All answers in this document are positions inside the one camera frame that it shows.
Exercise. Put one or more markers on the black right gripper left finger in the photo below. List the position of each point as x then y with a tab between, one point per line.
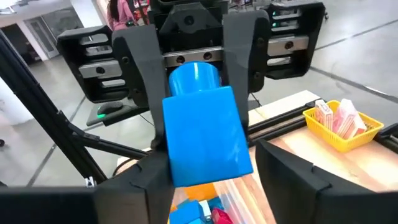
124	199

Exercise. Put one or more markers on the black aluminium table frame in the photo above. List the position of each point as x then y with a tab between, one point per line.
31	93

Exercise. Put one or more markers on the clear plastic container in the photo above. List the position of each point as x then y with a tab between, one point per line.
239	199

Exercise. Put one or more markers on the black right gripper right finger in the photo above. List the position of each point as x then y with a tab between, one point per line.
311	199

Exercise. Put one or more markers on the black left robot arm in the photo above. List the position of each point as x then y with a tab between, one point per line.
124	113

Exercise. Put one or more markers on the person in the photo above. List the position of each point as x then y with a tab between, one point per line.
121	14

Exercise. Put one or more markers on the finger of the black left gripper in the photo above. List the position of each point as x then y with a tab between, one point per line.
146	77
242	62

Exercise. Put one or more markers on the small blue toy block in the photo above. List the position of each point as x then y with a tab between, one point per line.
202	140

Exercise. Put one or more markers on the yellow plastic basket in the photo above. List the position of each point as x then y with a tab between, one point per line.
348	141

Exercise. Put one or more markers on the small light cyan block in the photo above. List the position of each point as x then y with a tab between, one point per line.
206	211

